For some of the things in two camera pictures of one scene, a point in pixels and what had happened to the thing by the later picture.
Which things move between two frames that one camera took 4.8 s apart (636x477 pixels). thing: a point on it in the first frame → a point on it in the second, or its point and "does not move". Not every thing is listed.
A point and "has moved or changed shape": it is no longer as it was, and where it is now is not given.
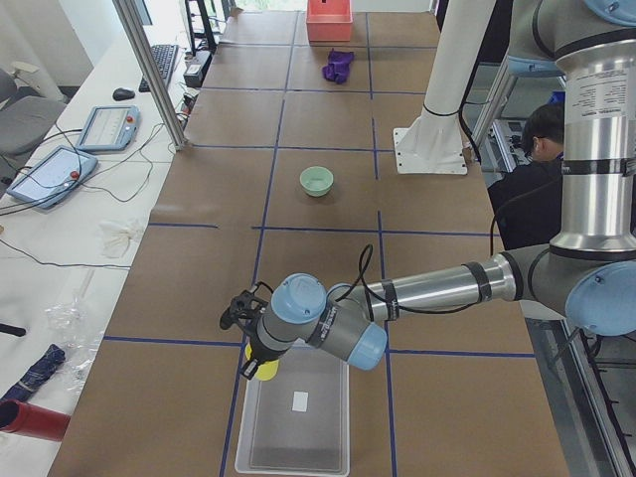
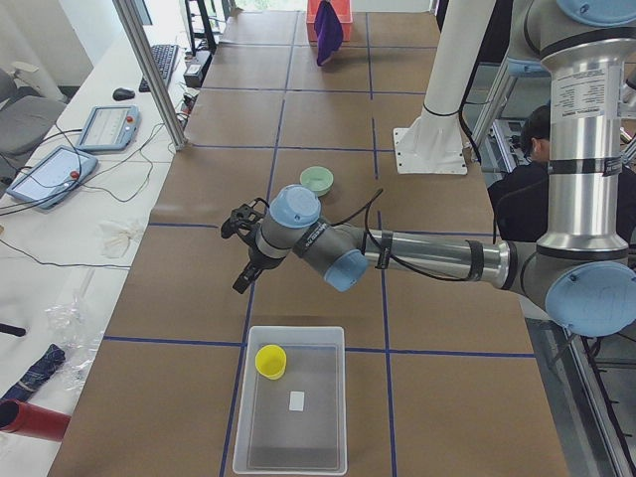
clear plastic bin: x=298 y=421 does not move
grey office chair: x=24 y=121 does not move
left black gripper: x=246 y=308 → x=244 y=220
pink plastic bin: x=329 y=20 does not move
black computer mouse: x=122 y=93 does not move
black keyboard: x=164 y=56 does not move
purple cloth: x=338 y=66 → x=329 y=32
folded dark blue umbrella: x=37 y=375 does not move
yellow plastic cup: x=266 y=371 has moved or changed shape
